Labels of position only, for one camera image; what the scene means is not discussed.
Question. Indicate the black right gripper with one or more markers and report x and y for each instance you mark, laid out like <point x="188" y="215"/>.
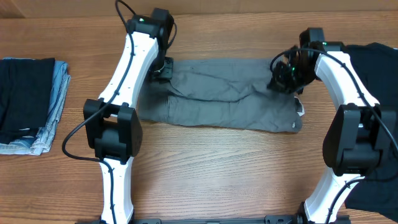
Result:
<point x="280" y="79"/>

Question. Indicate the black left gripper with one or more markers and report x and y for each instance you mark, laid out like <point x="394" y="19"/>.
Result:
<point x="165" y="71"/>

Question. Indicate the grey shorts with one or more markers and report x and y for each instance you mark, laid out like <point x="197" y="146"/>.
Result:
<point x="227" y="92"/>

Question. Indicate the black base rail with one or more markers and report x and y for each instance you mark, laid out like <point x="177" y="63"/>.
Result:
<point x="211" y="221"/>

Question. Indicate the folded blue jeans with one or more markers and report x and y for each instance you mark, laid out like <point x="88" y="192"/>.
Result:
<point x="42" y="141"/>

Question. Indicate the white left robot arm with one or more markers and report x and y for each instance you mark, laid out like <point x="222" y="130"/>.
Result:
<point x="112" y="125"/>

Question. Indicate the brown cardboard backdrop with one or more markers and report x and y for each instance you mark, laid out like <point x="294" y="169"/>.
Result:
<point x="88" y="8"/>

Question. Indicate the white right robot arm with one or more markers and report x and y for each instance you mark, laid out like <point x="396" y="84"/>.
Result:
<point x="359" y="136"/>

